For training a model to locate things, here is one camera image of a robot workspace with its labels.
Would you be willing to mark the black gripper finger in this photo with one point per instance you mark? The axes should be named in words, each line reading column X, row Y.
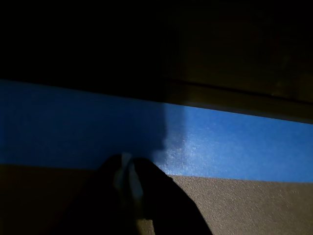
column 166, row 208
column 97, row 195

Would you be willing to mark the blue tape strip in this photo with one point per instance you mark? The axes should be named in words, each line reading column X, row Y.
column 220, row 147

